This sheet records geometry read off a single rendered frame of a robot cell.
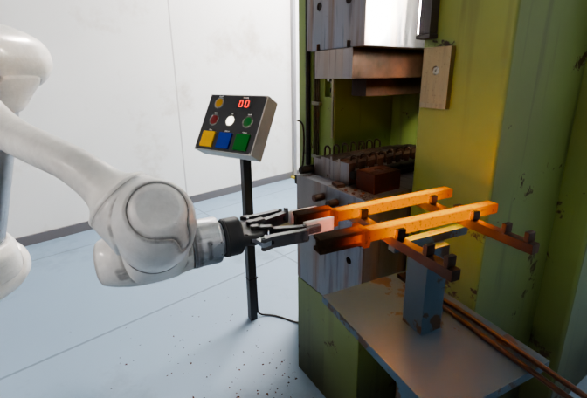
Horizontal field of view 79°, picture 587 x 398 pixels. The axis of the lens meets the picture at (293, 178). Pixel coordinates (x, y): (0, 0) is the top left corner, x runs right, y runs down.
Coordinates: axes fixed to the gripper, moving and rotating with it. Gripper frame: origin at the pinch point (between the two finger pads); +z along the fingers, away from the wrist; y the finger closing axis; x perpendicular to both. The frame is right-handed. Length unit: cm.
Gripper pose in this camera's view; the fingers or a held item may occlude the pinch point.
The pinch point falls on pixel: (313, 219)
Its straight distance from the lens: 78.2
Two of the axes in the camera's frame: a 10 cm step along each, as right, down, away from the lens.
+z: 9.0, -1.3, 4.2
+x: -0.1, -9.6, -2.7
